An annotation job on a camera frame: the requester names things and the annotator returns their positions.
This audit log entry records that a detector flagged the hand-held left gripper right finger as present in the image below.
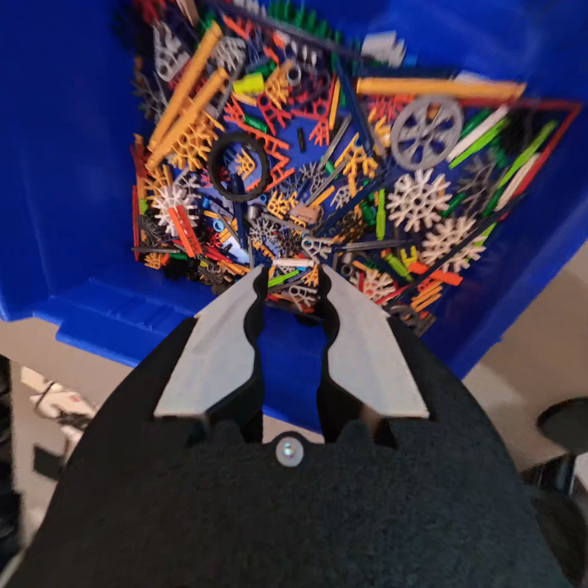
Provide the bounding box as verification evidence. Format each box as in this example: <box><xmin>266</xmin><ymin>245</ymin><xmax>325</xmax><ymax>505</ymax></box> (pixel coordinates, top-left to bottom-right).
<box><xmin>316</xmin><ymin>264</ymin><xmax>431</xmax><ymax>444</ymax></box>

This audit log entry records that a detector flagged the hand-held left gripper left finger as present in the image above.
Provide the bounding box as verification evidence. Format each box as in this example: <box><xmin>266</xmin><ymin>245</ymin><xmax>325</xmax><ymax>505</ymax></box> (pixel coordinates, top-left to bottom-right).
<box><xmin>154</xmin><ymin>264</ymin><xmax>270</xmax><ymax>444</ymax></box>

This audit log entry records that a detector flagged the pile of colourful construction pieces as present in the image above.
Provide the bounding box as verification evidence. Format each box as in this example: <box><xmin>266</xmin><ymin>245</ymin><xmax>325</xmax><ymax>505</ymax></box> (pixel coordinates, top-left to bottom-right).
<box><xmin>112</xmin><ymin>0</ymin><xmax>584</xmax><ymax>336</ymax></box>

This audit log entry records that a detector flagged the blue plastic bin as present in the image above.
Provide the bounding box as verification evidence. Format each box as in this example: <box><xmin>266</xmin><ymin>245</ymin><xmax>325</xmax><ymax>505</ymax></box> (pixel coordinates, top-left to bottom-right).
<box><xmin>0</xmin><ymin>0</ymin><xmax>588</xmax><ymax>435</ymax></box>

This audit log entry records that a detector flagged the long orange rod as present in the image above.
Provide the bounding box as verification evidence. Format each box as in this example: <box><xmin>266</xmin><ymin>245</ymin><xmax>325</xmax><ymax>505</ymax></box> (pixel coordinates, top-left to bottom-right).
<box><xmin>146</xmin><ymin>21</ymin><xmax>226</xmax><ymax>152</ymax></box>
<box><xmin>145</xmin><ymin>66</ymin><xmax>230</xmax><ymax>172</ymax></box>

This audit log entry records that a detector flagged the large grey spoked wheel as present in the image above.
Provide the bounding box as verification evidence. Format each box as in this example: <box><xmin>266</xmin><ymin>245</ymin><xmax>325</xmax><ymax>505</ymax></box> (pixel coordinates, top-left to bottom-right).
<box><xmin>390</xmin><ymin>94</ymin><xmax>465</xmax><ymax>172</ymax></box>

